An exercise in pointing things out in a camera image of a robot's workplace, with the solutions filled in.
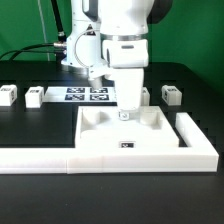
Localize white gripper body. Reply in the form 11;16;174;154
102;39;149;112

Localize white square tabletop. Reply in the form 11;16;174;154
75;106;179;149

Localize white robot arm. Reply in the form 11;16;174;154
62;0;173;120

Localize white tag marker sheet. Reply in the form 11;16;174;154
44;87;116;102

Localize white L-shaped obstacle fence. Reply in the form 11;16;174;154
0;113;219;174

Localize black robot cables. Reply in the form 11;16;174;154
0;0;69;62

